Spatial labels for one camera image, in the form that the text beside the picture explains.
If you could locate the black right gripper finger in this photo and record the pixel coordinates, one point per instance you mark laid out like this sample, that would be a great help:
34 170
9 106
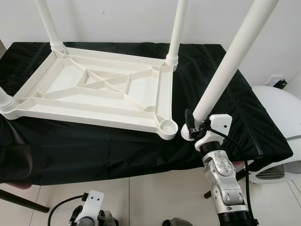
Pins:
190 123

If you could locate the white ribbed plastic table top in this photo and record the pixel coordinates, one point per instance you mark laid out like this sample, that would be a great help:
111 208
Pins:
56 77

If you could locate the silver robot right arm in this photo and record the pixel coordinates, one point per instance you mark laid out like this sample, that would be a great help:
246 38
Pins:
223 183

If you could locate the small pink object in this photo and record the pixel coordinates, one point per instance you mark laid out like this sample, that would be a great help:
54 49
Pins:
238 163

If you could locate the black metal bench leg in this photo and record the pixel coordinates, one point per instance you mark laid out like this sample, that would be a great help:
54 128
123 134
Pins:
242 173
23 200

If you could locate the black quilted bench cover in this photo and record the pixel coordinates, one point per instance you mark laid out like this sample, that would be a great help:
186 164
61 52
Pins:
117 155

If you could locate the silver robot right leg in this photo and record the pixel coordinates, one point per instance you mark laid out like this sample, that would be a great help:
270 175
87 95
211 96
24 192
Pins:
178 222

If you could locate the silver robot leg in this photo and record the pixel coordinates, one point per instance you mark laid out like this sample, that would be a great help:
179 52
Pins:
178 222
108 220

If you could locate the silver robot left leg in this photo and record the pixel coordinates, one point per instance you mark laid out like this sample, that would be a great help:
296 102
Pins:
108 220

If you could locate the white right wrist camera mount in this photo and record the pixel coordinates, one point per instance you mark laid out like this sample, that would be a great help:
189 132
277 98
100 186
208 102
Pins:
218 125

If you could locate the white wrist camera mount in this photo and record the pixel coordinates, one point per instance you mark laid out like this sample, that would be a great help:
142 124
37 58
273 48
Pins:
93 202
218 125

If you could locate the wall socket with black plug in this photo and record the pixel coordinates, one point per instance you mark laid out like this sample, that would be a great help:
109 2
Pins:
278 84

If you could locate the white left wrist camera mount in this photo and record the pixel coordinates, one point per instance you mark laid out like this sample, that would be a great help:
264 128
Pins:
93 202

